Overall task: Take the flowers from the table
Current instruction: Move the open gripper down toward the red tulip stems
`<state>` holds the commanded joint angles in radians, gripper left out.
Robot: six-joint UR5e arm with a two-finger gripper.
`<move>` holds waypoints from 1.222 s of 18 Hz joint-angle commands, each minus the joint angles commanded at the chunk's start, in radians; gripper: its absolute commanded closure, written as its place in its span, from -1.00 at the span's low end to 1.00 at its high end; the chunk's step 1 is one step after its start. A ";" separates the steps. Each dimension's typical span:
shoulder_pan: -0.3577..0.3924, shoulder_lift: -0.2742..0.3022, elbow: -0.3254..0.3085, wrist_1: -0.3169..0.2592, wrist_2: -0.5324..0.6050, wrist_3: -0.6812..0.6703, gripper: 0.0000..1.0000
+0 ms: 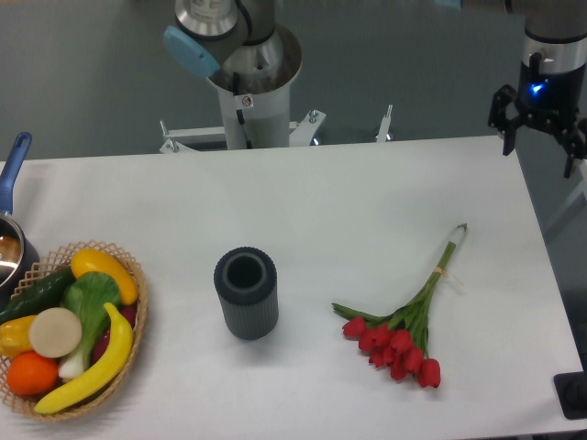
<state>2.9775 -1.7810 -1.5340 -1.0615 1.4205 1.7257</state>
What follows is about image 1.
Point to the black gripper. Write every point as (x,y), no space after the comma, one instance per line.
(546,100)

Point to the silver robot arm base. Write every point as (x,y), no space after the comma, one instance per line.
(236,45)

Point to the red tulip bouquet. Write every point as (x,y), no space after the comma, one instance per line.
(399,341)

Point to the black device at table edge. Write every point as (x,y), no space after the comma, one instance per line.
(571,391)

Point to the dark grey ribbed vase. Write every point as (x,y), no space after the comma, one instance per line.
(245,280)

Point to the dark red vegetable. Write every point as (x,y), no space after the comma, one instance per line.
(130,314)

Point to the yellow banana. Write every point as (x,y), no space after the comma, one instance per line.
(98,375)

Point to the green bok choy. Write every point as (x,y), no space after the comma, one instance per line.
(86,298)

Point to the woven wicker basket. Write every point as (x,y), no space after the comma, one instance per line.
(56,260)

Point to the green cucumber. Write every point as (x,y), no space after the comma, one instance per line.
(44,294)

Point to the beige round disc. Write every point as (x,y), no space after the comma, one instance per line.
(55,332)

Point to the orange fruit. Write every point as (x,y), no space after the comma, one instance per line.
(31,374)

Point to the yellow bell pepper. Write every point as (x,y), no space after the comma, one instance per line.
(14,336)

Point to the white metal robot mount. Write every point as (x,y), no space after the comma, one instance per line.
(249,121)

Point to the blue handled saucepan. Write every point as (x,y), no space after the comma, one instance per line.
(17,253)

